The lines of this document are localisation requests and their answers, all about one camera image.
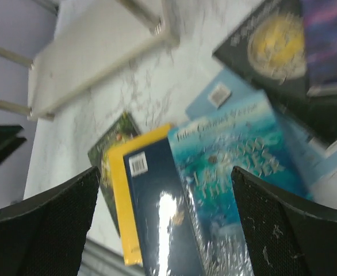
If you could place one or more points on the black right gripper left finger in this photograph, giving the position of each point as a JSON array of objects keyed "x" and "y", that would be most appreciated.
[{"x": 46, "y": 234}]

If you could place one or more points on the teal ocean cover book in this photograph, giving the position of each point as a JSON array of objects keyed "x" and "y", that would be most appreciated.
[{"x": 244, "y": 133}]

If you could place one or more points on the black gold emblem book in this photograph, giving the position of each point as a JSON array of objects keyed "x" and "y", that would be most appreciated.
[{"x": 267, "y": 50}]

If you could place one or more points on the navy blue hardcover book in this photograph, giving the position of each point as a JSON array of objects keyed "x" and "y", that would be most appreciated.
[{"x": 164, "y": 228}]

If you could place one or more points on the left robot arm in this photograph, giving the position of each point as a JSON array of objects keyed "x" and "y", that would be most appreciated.
[{"x": 9, "y": 140}]

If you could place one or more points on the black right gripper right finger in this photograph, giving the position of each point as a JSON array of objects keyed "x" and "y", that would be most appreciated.
[{"x": 285, "y": 234}]

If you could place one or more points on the light blue thin booklet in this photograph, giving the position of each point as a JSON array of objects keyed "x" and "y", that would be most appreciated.
[{"x": 311, "y": 160}]

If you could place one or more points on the purple galaxy cover book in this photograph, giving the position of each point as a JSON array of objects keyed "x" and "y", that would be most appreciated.
[{"x": 320, "y": 32}]

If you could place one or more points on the white two-tier shelf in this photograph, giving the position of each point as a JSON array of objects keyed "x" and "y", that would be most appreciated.
[{"x": 105, "y": 37}]

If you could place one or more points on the yellow Little Prince book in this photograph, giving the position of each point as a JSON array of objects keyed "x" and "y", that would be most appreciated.
[{"x": 125, "y": 215}]

